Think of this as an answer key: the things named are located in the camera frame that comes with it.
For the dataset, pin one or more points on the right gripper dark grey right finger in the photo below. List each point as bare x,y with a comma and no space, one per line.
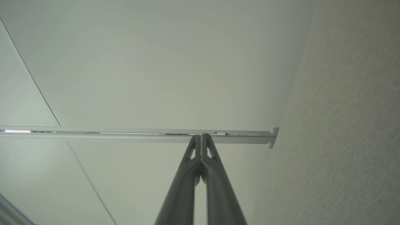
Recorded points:
222,197

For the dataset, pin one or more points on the grey metal wall rail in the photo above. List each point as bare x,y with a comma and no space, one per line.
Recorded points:
125,137

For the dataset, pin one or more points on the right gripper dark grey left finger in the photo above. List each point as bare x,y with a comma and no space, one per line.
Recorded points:
179,193

